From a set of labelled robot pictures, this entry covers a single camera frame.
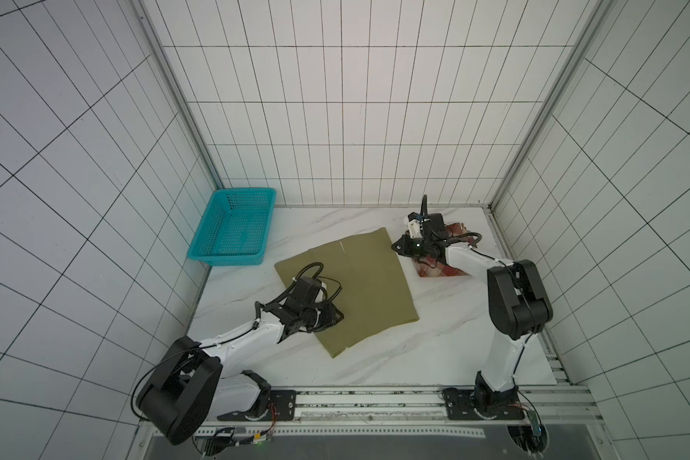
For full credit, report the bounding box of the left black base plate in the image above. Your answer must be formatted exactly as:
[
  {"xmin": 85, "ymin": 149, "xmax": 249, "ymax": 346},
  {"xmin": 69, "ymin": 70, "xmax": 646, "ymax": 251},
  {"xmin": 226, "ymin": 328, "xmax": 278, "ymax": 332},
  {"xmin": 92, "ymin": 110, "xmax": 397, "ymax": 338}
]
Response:
[{"xmin": 217, "ymin": 390, "xmax": 297, "ymax": 422}]

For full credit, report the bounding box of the red plaid skirt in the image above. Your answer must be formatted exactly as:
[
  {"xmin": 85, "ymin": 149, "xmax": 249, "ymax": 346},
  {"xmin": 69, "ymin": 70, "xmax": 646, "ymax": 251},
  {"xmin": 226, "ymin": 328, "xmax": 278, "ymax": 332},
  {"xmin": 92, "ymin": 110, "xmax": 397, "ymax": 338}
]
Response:
[{"xmin": 412, "ymin": 222, "xmax": 482, "ymax": 278}]

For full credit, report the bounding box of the electronics wiring board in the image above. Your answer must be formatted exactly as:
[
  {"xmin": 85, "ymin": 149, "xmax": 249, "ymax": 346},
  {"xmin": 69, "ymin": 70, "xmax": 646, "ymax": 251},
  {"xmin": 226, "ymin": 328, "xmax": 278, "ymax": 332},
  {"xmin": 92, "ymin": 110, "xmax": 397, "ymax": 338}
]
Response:
[
  {"xmin": 192, "ymin": 404, "xmax": 278, "ymax": 459},
  {"xmin": 507, "ymin": 404, "xmax": 549, "ymax": 459}
]

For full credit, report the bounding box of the aluminium mounting rail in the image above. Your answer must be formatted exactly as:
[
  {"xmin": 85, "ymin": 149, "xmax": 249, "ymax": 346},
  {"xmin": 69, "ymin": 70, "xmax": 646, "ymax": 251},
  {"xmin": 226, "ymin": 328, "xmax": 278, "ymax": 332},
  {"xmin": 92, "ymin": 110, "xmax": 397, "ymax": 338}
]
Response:
[{"xmin": 197, "ymin": 385, "xmax": 602, "ymax": 435}]

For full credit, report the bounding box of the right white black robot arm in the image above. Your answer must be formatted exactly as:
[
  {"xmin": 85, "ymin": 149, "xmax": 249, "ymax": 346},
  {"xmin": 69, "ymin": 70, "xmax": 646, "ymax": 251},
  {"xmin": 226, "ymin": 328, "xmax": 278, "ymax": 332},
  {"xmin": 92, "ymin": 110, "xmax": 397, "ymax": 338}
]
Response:
[{"xmin": 391, "ymin": 208, "xmax": 553, "ymax": 420}]

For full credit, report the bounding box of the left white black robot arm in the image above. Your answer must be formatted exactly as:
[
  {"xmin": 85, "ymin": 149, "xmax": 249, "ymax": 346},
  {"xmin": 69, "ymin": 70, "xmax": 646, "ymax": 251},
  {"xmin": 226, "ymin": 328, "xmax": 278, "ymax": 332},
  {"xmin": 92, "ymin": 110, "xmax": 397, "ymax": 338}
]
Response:
[{"xmin": 130, "ymin": 275, "xmax": 344, "ymax": 445}]

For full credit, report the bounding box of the olive green skirt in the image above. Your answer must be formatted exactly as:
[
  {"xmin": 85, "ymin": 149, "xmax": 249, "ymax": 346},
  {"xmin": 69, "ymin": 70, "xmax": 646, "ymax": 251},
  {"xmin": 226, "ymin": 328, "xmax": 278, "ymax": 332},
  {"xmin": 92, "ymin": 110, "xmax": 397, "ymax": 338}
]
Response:
[{"xmin": 274, "ymin": 227, "xmax": 419, "ymax": 358}]

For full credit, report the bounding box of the teal plastic basket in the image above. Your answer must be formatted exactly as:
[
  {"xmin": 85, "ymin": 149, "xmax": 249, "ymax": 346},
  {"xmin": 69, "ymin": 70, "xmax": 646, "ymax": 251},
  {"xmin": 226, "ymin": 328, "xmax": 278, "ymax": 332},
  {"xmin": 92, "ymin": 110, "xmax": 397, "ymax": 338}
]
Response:
[{"xmin": 187, "ymin": 188, "xmax": 277, "ymax": 266}]

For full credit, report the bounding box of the left electronics wiring board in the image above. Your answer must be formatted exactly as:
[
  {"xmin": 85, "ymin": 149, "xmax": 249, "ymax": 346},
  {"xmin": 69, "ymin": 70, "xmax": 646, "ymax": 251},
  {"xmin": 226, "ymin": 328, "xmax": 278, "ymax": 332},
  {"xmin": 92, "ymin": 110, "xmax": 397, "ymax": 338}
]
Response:
[{"xmin": 192, "ymin": 404, "xmax": 278, "ymax": 459}]

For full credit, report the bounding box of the right electronics wiring board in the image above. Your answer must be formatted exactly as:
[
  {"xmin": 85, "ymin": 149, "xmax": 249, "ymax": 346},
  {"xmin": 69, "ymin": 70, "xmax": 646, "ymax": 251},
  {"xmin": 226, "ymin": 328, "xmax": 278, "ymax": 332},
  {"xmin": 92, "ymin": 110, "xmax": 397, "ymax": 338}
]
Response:
[{"xmin": 507, "ymin": 404, "xmax": 549, "ymax": 459}]

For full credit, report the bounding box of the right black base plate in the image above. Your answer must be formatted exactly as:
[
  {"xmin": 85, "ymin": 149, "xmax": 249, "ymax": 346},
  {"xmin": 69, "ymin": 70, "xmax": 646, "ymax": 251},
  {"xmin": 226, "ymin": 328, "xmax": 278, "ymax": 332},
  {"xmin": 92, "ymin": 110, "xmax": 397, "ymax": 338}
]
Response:
[{"xmin": 442, "ymin": 386, "xmax": 525, "ymax": 422}]

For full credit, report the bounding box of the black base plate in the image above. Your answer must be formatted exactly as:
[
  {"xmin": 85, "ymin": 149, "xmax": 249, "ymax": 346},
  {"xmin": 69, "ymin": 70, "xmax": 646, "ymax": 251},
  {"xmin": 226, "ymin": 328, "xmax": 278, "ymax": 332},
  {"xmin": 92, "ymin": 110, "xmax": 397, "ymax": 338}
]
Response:
[
  {"xmin": 217, "ymin": 390, "xmax": 297, "ymax": 422},
  {"xmin": 442, "ymin": 386, "xmax": 525, "ymax": 422}
]

